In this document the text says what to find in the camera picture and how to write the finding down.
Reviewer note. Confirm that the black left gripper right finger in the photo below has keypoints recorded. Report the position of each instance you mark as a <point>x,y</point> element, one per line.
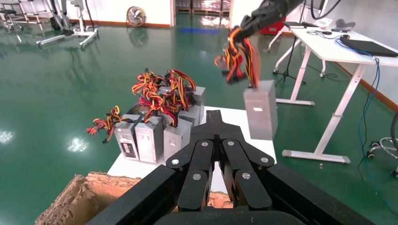
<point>236,155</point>

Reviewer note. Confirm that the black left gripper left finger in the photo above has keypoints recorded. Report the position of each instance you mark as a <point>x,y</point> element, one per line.
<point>199,155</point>

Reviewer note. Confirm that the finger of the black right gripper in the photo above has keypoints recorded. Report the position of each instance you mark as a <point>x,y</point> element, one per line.
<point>249,23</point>
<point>245,34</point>

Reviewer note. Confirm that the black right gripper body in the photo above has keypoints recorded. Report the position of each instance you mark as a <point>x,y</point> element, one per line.
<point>273,12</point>

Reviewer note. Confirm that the red box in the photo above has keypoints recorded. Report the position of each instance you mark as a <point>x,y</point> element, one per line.
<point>276,29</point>

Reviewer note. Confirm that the black tablet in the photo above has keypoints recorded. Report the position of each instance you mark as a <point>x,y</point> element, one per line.
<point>298,24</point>

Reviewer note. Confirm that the blue floor mat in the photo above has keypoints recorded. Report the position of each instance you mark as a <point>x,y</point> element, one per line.
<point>199,31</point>

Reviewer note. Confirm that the white paper sheet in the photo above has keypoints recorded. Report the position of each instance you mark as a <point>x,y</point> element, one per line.
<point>323,23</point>

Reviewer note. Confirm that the black tripod stand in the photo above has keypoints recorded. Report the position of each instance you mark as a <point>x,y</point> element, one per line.
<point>288,66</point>

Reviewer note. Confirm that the white desk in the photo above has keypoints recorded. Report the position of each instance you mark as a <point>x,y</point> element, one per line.
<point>323,49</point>

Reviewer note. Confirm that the grey object on desk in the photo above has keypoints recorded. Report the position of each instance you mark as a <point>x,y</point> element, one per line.
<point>345,24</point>

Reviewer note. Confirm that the grey power supply black label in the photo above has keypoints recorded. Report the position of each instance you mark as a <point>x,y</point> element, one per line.
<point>127,139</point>

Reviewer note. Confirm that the black laptop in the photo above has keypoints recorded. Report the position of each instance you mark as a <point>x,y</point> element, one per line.
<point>370,47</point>

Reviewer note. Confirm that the round floor fan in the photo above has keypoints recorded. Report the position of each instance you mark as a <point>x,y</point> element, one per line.
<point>136,16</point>

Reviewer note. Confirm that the cardboard box with dividers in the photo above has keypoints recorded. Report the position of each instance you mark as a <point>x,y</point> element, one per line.
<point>93,192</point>

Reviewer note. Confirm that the office chair wheel base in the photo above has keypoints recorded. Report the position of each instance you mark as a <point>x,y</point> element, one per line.
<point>381,143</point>

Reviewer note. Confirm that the white metal equipment stand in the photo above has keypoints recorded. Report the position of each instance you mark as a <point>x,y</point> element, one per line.
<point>81,18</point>

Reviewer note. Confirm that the black stool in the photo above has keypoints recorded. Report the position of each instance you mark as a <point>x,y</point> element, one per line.
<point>7,11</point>

